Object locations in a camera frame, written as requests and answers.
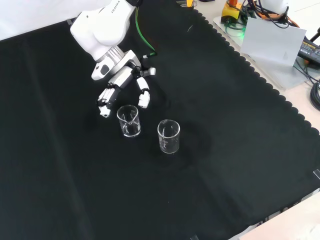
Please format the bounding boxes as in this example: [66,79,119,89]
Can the black cloth with scalloped edge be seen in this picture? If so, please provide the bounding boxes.
[0,0,320,240]

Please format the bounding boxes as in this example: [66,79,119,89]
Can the yellow and orange tools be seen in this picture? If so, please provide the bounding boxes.
[175,0,198,8]

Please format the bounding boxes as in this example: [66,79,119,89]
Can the orange cable at arm base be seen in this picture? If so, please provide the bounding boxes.
[257,7,300,29]

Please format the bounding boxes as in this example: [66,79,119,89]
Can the black power adapter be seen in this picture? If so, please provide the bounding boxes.
[297,36,320,67]

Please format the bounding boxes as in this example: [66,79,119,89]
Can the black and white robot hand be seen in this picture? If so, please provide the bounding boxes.
[97,49,157,118]

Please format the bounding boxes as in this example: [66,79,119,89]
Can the pale board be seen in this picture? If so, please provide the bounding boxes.
[240,16,308,67]

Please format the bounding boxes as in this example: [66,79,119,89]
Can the yellow stop button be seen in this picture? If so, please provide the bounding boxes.
[222,0,243,21]

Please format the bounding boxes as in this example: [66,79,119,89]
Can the thick black cable bundle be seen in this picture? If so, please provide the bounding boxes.
[309,81,320,112]

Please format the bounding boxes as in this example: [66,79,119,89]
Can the clear glass beaker with spout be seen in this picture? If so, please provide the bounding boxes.
[116,104,142,138]

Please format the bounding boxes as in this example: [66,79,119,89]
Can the green cable on arm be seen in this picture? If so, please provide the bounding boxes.
[134,6,158,58]

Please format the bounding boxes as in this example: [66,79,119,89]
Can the clear glass beaker with markings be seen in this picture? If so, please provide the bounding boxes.
[157,119,181,155]

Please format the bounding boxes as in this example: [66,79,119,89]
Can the white wrist camera shell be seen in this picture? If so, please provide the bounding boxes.
[90,59,114,82]

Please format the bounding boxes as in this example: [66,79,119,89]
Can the green cable by base plate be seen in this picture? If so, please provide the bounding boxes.
[224,21,248,39]

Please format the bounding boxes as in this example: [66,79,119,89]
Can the grey metal base plate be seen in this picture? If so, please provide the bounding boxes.
[212,14,320,92]

